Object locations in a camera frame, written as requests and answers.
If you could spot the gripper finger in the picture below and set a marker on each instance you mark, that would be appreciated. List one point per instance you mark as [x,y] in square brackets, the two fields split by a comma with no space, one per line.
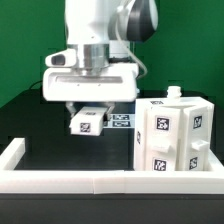
[110,107]
[70,107]

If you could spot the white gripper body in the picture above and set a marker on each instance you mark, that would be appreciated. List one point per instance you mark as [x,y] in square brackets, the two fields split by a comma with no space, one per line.
[116,83]

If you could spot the white U-shaped fence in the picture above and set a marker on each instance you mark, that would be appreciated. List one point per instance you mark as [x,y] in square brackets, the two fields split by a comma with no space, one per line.
[209,181]

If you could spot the white marker sheet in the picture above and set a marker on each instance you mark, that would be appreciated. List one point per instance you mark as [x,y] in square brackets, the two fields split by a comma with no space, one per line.
[120,121]

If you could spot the white cabinet body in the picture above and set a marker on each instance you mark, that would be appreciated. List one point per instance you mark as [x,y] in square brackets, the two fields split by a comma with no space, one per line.
[174,99]

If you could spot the white cabinet top block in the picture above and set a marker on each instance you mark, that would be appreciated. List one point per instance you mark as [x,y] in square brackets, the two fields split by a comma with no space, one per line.
[88,121]

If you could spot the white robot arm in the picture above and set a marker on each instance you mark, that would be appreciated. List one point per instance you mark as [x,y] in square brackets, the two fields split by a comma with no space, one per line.
[98,66]

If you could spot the white cabinet door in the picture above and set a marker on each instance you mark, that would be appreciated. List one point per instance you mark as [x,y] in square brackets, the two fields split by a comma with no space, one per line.
[162,138]
[196,137]

